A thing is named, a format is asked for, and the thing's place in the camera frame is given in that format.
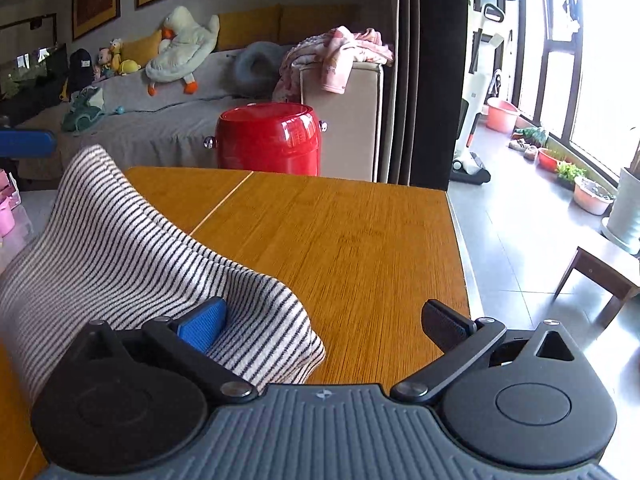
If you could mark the beige sofa armrest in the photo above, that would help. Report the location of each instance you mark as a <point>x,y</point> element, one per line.
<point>350,125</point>

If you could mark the yellow throw pillow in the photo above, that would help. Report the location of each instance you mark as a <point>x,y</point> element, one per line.
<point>140,47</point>

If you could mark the black fish tank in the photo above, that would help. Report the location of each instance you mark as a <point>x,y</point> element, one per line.
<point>30,90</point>

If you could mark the white upright floor washer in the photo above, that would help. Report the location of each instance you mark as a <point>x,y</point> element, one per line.
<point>472,110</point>

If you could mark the tray of green seedlings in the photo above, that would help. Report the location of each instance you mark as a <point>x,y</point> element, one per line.
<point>570,172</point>

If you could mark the green leafy plant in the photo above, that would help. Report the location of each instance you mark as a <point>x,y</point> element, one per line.
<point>532,135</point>

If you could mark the potted palm white pot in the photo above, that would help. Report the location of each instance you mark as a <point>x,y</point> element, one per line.
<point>627,210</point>

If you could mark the small child's shoe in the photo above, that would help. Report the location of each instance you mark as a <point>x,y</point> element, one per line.
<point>517,144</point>
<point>530,152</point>

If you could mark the small yellow plush toy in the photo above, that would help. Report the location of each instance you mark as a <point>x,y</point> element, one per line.
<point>128,67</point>

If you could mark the black backpack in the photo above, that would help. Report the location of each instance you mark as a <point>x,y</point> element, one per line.
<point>80,70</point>

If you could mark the striped knit sweater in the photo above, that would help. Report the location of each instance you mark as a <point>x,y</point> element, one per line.
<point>125,240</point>

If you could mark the pile of pink clothes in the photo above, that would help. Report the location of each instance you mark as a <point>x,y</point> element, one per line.
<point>335,55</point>

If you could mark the white duck plush toy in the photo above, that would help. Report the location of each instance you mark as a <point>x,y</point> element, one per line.
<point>180,50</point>

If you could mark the green plush toy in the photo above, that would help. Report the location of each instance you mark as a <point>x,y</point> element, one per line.
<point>82,112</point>

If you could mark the dark brown curtain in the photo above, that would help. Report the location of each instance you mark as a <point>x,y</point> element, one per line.
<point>430,70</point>

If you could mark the black aquarium lamp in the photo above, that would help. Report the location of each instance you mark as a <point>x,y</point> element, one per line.
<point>30,21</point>

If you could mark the red plastic basin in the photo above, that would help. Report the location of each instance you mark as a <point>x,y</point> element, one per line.
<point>550,160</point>

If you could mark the red round plastic stool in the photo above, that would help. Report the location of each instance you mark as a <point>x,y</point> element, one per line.
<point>270,140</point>

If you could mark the pink basin with soil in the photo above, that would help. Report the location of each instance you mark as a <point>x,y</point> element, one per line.
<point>592,197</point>

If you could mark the mustard yellow back cushion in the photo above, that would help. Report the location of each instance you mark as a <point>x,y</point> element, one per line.
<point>247,27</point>
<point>315,20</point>

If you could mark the small wooden stool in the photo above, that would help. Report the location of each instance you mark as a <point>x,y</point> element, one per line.
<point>605,267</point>

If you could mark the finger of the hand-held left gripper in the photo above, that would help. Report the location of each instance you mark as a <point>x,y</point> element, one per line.
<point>30,142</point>

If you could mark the pink plastic basin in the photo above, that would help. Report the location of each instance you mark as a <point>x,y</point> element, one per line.
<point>501,117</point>

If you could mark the small doll plush toys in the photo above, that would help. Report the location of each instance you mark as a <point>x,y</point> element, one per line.
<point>107,57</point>

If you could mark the grey neck pillow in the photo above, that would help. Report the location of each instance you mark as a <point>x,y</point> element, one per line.
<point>250,67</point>

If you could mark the grey covered sofa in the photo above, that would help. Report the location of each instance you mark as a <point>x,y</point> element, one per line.
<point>165,130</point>

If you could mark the pink toy box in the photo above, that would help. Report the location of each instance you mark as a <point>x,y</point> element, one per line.
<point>7,210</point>

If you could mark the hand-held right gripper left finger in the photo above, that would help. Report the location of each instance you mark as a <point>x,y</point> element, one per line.
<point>207,322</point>

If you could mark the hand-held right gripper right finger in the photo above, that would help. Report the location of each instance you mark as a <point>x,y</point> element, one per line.
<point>442,325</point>

